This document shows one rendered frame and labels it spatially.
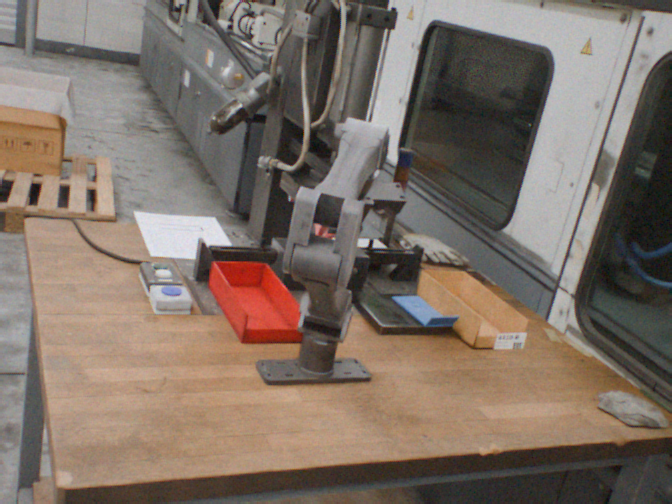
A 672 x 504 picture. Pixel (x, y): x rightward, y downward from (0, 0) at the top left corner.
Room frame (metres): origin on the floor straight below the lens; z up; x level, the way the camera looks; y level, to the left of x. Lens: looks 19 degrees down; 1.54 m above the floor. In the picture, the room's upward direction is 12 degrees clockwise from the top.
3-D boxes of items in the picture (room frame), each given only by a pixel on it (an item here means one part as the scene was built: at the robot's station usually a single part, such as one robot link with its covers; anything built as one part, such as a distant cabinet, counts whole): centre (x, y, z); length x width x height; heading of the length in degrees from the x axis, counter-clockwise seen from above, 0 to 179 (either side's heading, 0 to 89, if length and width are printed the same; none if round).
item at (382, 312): (1.53, -0.17, 0.91); 0.17 x 0.16 x 0.02; 117
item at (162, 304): (1.35, 0.28, 0.90); 0.07 x 0.07 x 0.06; 27
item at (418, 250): (1.77, -0.19, 0.95); 0.06 x 0.03 x 0.09; 117
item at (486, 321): (1.58, -0.33, 0.93); 0.25 x 0.13 x 0.08; 27
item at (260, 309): (1.40, 0.13, 0.93); 0.25 x 0.12 x 0.06; 27
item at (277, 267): (1.63, 0.02, 0.94); 0.20 x 0.10 x 0.07; 117
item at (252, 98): (1.83, 0.26, 1.25); 0.19 x 0.07 x 0.19; 117
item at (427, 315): (1.54, -0.22, 0.93); 0.15 x 0.07 x 0.03; 30
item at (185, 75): (7.33, 1.29, 0.49); 5.51 x 1.02 x 0.97; 23
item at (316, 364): (1.21, -0.02, 0.94); 0.20 x 0.07 x 0.08; 117
